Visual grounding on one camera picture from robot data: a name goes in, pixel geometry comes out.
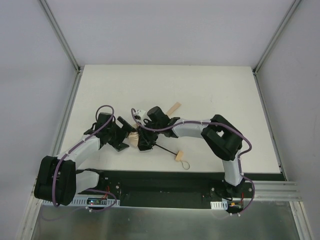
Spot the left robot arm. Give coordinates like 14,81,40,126
34,112,136,206

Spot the beige folding umbrella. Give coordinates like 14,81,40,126
128,102,190,171

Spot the aluminium front rail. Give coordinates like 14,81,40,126
254,181,302,202

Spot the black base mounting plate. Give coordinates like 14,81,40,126
91,169,254,209

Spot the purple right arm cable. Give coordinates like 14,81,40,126
131,107,256,216

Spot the left white cable duct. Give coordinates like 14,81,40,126
42,196,122,208

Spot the right white cable duct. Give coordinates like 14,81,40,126
210,200,228,211

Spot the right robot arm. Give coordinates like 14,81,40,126
131,106,244,200

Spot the left aluminium frame post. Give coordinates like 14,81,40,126
37,0,81,74

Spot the white cable duct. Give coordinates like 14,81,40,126
210,200,228,211
42,196,122,208

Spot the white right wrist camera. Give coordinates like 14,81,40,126
133,109,149,125

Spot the aluminium frame post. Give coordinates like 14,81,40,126
37,0,81,74
252,0,303,76

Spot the right aluminium frame post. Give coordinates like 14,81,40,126
252,0,303,76

